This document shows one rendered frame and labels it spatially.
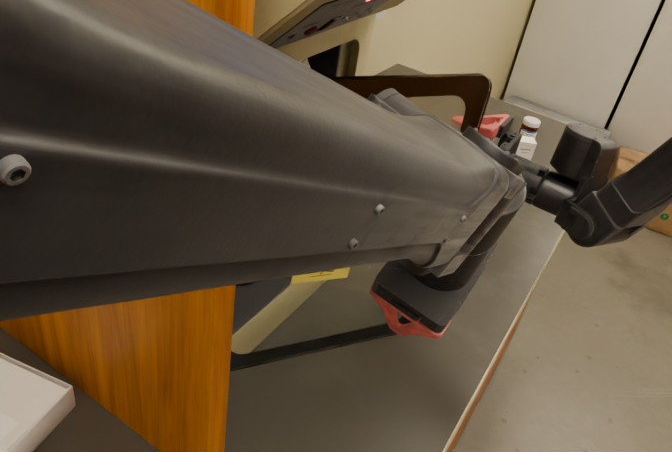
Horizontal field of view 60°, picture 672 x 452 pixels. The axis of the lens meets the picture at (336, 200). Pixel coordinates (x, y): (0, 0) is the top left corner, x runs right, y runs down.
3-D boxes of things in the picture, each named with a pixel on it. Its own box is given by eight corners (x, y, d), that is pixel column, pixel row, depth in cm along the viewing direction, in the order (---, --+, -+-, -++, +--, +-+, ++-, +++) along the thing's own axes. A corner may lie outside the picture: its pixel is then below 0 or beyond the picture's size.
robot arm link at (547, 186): (569, 228, 80) (577, 215, 85) (591, 185, 77) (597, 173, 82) (521, 207, 83) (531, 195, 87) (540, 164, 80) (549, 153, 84)
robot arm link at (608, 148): (582, 245, 74) (623, 238, 79) (624, 165, 69) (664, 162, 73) (516, 196, 83) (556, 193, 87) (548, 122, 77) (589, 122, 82)
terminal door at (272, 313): (207, 371, 75) (218, 78, 53) (413, 326, 87) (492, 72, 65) (209, 376, 74) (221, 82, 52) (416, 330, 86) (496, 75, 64)
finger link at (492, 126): (464, 96, 87) (524, 119, 84) (451, 137, 92) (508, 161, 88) (446, 110, 82) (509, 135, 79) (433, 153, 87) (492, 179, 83)
